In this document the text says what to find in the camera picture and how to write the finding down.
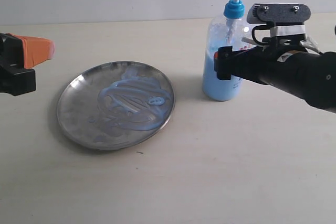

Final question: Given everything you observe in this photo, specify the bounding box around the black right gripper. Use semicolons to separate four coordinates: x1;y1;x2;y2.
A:
214;37;335;113

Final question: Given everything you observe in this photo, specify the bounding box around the smeared light blue paste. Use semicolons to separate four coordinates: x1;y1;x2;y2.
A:
94;67;173;137

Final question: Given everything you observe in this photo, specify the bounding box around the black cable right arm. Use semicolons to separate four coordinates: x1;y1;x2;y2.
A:
251;24;272;48

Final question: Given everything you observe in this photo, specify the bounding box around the blue liquid soap pump bottle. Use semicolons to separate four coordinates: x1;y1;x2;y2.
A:
202;0;251;101

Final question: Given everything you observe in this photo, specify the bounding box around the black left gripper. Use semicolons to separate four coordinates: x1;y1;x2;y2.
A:
1;33;55;96

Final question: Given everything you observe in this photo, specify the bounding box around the round stainless steel plate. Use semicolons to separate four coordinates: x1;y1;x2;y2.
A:
57;61;175;151

